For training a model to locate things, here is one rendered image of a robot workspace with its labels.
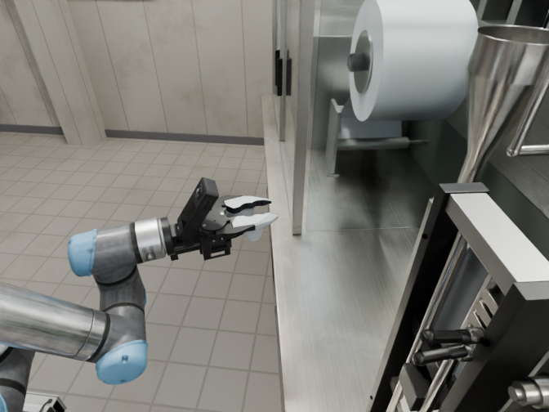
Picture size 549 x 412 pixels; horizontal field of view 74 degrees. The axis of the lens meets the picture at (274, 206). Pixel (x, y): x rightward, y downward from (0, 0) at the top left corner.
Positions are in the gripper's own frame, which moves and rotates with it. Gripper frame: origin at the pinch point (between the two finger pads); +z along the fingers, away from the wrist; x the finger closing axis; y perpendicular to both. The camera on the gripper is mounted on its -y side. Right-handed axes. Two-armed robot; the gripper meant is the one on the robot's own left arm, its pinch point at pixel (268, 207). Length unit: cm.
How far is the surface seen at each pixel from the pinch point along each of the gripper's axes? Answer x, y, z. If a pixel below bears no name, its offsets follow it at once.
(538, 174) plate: 6, 2, 65
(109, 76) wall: -302, 105, -49
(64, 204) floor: -190, 151, -95
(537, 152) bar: 19.7, -20.4, 33.0
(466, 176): 6.5, -4.0, 39.9
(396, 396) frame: 35.1, 11.9, 10.4
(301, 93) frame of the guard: -27.1, -8.0, 17.0
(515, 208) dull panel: 5, 13, 66
